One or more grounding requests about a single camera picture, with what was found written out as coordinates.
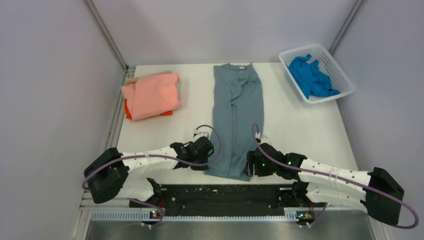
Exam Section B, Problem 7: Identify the left corner frame post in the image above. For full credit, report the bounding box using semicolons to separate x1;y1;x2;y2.
82;0;128;71

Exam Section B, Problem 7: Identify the corner frame post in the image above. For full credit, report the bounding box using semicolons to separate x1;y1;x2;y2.
82;0;128;71
328;0;367;54

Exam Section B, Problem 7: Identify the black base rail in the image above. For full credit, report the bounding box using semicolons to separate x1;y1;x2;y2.
97;180;364;219

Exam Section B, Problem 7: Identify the grey blue t shirt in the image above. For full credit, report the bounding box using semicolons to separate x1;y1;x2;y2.
204;63;265;182

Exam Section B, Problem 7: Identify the bright blue t shirt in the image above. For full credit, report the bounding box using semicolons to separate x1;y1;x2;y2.
288;54;340;99

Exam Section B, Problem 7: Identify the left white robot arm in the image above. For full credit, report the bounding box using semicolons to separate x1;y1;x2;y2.
82;135;215;207

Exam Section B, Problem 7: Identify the white cable duct strip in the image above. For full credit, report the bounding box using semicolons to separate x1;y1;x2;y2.
91;209;306;222

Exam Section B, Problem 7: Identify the right corner frame post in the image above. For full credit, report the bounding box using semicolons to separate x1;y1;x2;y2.
328;0;367;54

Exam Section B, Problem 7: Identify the right controller board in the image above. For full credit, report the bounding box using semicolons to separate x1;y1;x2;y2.
296;211;315;224

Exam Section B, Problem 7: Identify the left controller board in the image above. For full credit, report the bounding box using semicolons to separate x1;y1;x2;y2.
141;209;165;222

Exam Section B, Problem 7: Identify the pink folded t shirt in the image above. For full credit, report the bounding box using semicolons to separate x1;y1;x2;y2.
121;73;182;121

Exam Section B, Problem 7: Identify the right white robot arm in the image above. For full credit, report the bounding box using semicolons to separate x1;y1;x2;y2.
245;143;405;225

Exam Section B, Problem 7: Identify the left aluminium frame rail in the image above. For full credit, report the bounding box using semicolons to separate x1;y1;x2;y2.
98;65;137;155

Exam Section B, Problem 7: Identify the white plastic basket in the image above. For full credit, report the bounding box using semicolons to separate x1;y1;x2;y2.
278;44;355;105

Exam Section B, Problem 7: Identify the orange folded t shirt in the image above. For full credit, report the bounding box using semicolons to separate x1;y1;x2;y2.
124;99;173;120

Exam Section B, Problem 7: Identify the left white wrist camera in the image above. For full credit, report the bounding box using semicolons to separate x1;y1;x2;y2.
193;131;210;139

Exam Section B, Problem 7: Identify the controller board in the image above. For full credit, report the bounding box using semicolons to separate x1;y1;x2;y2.
296;211;315;224
141;209;165;222

